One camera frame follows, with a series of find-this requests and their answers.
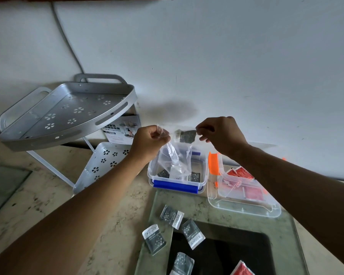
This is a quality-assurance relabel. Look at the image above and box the glass cooktop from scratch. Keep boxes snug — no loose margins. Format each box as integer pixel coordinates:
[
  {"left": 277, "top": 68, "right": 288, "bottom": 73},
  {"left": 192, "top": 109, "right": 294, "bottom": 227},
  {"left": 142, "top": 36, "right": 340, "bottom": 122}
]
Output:
[{"left": 134, "top": 188, "right": 310, "bottom": 275}]

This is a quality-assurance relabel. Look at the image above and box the clear lid with orange latches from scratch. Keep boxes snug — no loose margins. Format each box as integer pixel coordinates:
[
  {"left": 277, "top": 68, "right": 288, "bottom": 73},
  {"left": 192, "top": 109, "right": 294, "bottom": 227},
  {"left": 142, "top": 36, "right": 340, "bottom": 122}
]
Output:
[{"left": 207, "top": 152, "right": 282, "bottom": 219}]

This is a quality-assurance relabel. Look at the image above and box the silver metal corner shelf rack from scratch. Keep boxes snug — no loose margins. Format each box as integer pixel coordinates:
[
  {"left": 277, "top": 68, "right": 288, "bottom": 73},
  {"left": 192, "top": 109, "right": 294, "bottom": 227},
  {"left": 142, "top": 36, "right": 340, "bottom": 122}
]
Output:
[{"left": 0, "top": 73, "right": 139, "bottom": 196}]

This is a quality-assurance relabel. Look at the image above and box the red sachet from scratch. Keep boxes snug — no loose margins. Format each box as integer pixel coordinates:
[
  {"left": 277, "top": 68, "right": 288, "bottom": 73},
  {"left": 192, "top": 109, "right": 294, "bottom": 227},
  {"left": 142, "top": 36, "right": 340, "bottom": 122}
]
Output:
[
  {"left": 230, "top": 260, "right": 256, "bottom": 275},
  {"left": 226, "top": 166, "right": 255, "bottom": 181},
  {"left": 242, "top": 186, "right": 265, "bottom": 201}
]

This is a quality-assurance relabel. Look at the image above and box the person's left forearm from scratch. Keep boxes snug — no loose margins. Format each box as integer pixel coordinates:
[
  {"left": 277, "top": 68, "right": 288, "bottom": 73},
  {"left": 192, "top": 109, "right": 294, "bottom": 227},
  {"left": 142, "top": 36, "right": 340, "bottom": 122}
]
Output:
[{"left": 0, "top": 153, "right": 149, "bottom": 275}]

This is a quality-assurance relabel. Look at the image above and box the grey wall cable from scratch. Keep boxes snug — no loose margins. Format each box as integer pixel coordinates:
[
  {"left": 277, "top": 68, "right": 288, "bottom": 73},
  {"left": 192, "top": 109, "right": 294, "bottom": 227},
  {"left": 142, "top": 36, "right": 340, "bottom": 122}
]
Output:
[{"left": 51, "top": 2, "right": 85, "bottom": 75}]

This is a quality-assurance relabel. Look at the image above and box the printed cardboard box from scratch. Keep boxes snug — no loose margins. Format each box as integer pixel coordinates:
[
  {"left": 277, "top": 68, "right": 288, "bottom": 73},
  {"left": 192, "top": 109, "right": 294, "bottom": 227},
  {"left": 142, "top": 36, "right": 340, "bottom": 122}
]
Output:
[{"left": 102, "top": 106, "right": 142, "bottom": 146}]

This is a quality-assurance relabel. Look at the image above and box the clear container with blue latches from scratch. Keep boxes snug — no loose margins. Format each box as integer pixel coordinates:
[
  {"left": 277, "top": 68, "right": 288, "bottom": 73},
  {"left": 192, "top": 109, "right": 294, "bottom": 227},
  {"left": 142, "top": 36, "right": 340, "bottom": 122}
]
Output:
[{"left": 147, "top": 146, "right": 209, "bottom": 195}]

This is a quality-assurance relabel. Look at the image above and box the person's right forearm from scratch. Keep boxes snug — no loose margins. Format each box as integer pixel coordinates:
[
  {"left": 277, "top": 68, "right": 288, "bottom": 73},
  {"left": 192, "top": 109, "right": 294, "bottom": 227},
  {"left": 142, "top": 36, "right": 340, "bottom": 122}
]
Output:
[{"left": 232, "top": 144, "right": 344, "bottom": 273}]

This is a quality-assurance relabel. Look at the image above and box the person's right hand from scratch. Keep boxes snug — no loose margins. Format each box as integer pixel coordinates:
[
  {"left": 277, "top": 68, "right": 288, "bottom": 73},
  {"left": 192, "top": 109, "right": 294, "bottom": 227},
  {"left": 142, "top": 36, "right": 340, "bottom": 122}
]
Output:
[{"left": 196, "top": 116, "right": 249, "bottom": 158}]

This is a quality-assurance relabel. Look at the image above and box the person's left hand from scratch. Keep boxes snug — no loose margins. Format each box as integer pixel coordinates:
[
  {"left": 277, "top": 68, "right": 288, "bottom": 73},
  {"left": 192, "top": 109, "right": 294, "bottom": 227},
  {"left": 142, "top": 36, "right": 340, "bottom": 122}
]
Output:
[{"left": 128, "top": 125, "right": 171, "bottom": 167}]

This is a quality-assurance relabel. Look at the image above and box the clear plastic zip bag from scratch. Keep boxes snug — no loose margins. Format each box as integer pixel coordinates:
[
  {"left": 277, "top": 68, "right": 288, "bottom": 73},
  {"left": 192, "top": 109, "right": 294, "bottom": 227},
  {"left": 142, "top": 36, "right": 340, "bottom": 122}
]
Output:
[{"left": 156, "top": 125, "right": 210, "bottom": 181}]

